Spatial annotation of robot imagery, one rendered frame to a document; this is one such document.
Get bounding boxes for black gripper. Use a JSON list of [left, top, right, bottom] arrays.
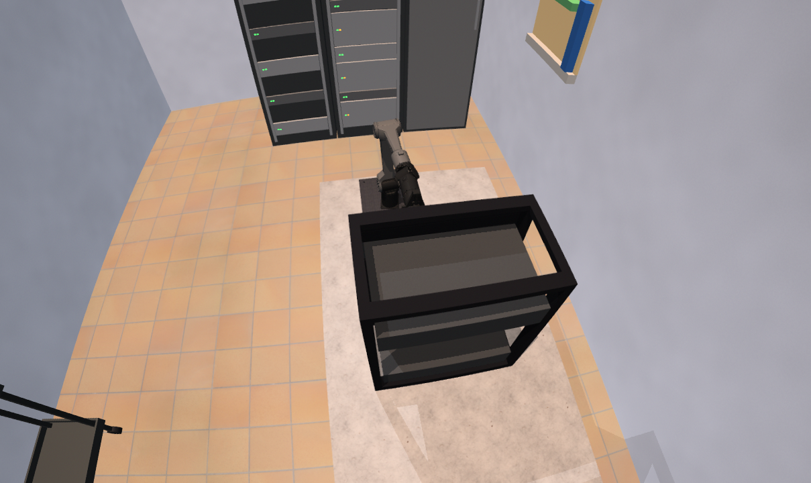
[[402, 189, 425, 208]]

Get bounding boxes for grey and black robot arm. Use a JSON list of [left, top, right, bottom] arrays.
[[372, 118, 420, 209]]

